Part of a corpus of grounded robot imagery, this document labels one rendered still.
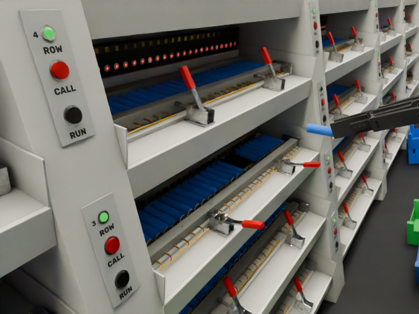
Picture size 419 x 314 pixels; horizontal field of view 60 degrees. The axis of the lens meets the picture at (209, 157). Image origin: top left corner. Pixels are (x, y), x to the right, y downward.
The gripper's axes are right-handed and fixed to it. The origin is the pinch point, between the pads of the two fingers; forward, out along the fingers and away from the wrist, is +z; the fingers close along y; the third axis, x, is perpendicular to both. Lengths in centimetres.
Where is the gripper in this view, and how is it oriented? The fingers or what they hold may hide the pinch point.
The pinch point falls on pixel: (353, 124)
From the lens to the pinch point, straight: 71.1
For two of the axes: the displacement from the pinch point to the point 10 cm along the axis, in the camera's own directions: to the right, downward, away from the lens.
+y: -5.5, 3.4, -7.6
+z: -7.5, 2.0, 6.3
